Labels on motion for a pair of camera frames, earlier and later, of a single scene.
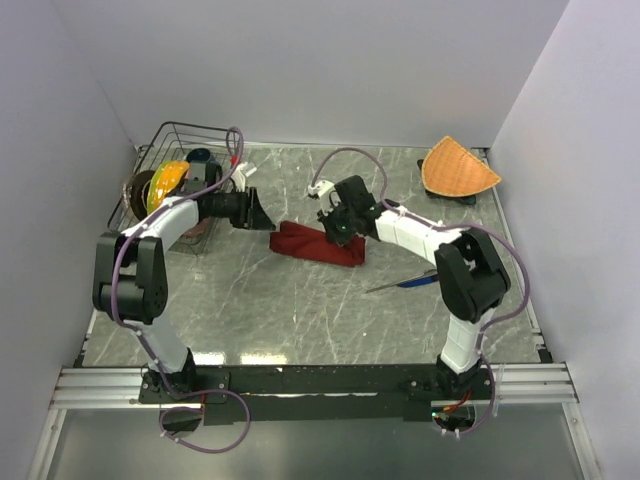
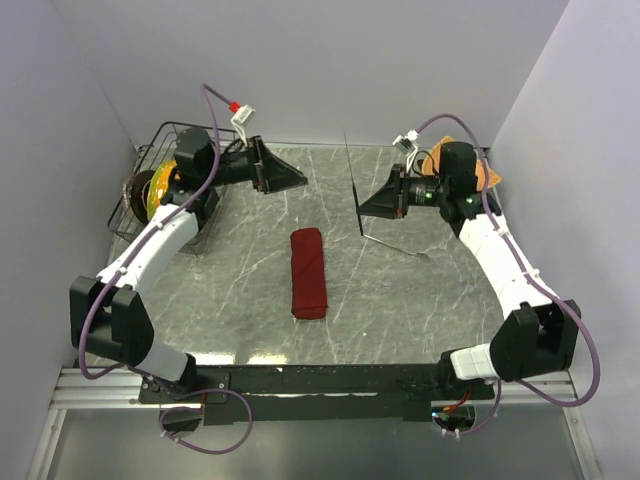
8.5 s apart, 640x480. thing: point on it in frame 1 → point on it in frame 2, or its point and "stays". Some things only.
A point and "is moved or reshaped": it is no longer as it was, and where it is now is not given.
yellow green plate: (164, 178) stays
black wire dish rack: (176, 141) stays
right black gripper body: (338, 221) → (424, 192)
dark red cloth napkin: (301, 240) → (309, 299)
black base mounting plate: (317, 394) stays
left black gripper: (250, 214) → (274, 175)
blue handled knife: (418, 281) is moved or reshaped
